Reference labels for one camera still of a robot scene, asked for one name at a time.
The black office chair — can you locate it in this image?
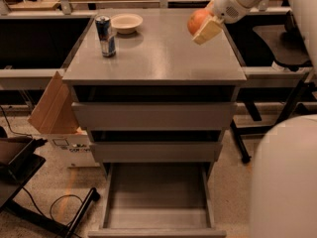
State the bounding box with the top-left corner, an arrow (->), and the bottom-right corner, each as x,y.
252,10 -> 313,72

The grey drawer cabinet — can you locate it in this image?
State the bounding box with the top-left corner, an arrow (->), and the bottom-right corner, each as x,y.
61,7 -> 248,180

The blue energy drink can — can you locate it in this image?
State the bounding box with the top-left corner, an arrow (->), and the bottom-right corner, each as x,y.
95,15 -> 116,58

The grey middle drawer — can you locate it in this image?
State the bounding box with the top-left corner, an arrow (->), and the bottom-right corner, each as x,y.
90,142 -> 222,163

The white bowl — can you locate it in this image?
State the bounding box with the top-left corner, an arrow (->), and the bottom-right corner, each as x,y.
111,14 -> 143,35

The grey open bottom drawer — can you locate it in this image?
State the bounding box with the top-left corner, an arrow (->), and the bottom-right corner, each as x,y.
88,163 -> 227,238

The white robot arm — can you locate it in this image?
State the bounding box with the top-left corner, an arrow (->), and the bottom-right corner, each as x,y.
193,0 -> 317,238

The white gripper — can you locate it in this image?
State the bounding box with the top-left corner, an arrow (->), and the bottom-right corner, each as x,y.
192,0 -> 250,45

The black table leg base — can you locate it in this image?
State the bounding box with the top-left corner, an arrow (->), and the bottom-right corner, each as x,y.
230,80 -> 317,164

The cardboard box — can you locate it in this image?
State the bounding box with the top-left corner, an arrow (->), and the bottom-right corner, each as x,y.
28,72 -> 98,168

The orange fruit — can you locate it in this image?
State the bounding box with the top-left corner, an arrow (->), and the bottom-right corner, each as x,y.
187,9 -> 211,35

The grey top drawer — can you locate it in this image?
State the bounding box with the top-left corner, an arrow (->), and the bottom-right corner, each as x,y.
72,102 -> 236,131

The black stand with cable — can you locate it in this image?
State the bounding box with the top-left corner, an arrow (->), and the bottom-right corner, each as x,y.
0,143 -> 104,238

